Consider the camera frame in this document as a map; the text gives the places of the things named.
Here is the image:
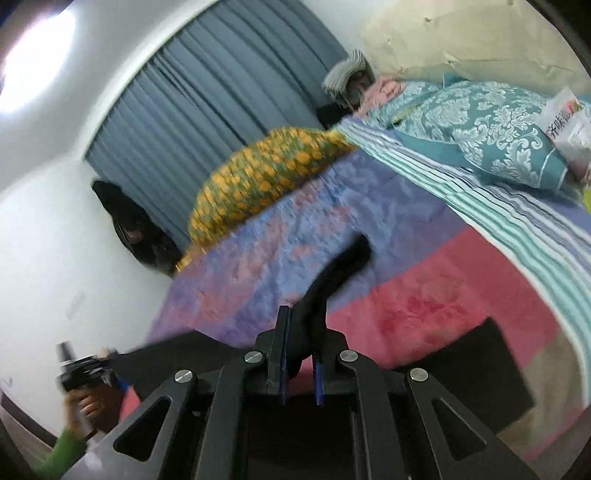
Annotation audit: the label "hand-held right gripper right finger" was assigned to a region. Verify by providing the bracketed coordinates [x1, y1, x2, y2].
[313, 328, 541, 480]

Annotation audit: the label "white snack packet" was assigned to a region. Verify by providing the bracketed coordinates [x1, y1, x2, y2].
[538, 88, 591, 180]

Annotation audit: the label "dark hanging clothes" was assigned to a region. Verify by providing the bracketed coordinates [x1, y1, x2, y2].
[91, 179, 185, 278]

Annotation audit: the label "teal white striped sheet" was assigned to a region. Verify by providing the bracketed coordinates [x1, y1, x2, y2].
[339, 115, 591, 333]

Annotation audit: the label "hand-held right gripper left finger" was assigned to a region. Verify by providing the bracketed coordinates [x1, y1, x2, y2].
[62, 305, 296, 480]

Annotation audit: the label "black pants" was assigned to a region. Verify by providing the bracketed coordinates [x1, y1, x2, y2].
[110, 233, 539, 437]

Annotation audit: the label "green pillow with orange flowers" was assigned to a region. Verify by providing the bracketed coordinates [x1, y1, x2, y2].
[178, 126, 358, 273]

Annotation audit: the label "teal patterned blanket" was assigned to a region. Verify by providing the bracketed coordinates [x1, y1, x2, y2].
[383, 80, 573, 192]

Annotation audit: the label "grey knit cloth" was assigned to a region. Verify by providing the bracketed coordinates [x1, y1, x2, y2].
[322, 50, 376, 94]

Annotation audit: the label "ceiling light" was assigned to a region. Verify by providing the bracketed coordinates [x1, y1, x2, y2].
[0, 4, 78, 116]

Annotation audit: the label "pink cloth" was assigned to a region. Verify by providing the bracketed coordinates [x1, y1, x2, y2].
[358, 76, 408, 116]

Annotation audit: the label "person's left hand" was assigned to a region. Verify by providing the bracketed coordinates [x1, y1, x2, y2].
[65, 388, 123, 440]

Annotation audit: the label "grey-blue curtain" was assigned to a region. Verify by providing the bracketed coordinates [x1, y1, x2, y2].
[83, 0, 352, 259]

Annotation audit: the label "pink and purple floral blanket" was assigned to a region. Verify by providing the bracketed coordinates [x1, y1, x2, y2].
[148, 152, 583, 462]

